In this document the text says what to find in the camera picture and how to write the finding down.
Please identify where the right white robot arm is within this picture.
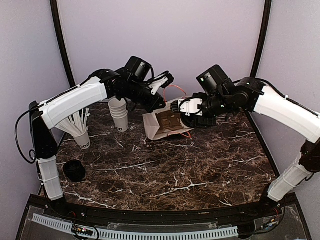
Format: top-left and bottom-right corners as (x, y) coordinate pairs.
(170, 77), (320, 217)

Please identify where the stack of black lids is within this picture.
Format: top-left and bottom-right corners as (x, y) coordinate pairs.
(62, 159), (86, 182)

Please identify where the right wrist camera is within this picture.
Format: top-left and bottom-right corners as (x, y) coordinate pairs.
(196, 64), (229, 96)

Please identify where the printed paper takeout bag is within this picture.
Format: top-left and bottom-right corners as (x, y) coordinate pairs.
(142, 84), (193, 141)

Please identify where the brown cardboard cup carrier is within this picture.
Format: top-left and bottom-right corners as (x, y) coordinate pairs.
(155, 110), (183, 133)

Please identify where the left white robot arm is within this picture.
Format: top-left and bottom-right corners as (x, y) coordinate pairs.
(27, 68), (174, 218)

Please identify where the white cup holding straws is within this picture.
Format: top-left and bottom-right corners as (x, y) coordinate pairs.
(73, 130), (91, 150)

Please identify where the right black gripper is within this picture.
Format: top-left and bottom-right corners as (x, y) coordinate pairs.
(190, 91), (233, 129)

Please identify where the white slotted cable duct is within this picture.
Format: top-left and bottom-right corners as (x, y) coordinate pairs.
(31, 213), (239, 240)

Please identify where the stack of white paper cups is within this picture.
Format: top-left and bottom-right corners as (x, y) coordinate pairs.
(108, 98), (128, 132)

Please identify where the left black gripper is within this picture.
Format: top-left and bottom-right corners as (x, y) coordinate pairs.
(124, 80), (167, 114)

